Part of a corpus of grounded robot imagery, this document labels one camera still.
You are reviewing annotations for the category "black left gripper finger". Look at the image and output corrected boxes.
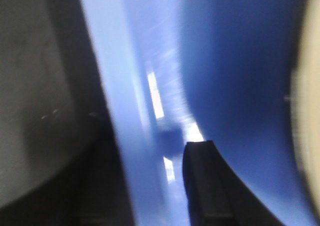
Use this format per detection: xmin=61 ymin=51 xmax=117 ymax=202
xmin=182 ymin=140 xmax=283 ymax=226

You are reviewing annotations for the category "blue plastic tray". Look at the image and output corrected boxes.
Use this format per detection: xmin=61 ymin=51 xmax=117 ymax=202
xmin=81 ymin=0 xmax=319 ymax=226

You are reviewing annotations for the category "beige plate with black rim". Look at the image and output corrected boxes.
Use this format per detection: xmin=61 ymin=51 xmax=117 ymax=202
xmin=290 ymin=0 xmax=320 ymax=216

